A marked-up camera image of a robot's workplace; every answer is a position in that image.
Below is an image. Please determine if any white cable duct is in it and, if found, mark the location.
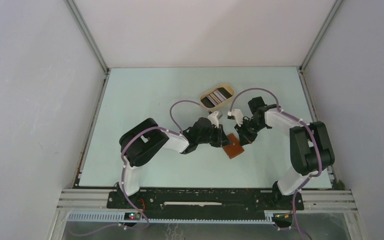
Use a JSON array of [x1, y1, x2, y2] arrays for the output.
[[66, 211, 274, 224]]

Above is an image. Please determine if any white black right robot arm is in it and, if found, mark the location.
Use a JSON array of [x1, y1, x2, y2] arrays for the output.
[[228, 97, 335, 209]]

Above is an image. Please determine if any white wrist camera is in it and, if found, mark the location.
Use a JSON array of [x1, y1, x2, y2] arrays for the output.
[[207, 110, 223, 128], [227, 109, 244, 127]]

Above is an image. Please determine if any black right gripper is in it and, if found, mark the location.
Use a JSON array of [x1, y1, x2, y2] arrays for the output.
[[234, 118, 266, 146]]

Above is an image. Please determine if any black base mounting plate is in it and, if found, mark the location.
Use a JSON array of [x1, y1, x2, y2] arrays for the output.
[[106, 187, 304, 220]]

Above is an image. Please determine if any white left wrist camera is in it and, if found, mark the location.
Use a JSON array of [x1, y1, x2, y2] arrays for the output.
[[207, 110, 223, 128]]

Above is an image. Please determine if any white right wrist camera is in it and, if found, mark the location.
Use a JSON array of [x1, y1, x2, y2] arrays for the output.
[[227, 109, 244, 127]]

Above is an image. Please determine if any aluminium frame rail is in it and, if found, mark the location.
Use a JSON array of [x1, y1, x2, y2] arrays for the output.
[[56, 189, 358, 214]]

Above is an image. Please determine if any beige oval tray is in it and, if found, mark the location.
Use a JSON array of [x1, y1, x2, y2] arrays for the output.
[[199, 83, 235, 113]]

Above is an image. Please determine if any brown leather card holder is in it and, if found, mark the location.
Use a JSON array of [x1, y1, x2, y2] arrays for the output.
[[222, 133, 245, 159]]

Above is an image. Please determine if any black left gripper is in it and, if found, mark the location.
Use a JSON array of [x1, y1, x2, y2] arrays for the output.
[[196, 124, 232, 148]]

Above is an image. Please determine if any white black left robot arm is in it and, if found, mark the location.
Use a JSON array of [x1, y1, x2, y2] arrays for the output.
[[118, 117, 232, 208]]

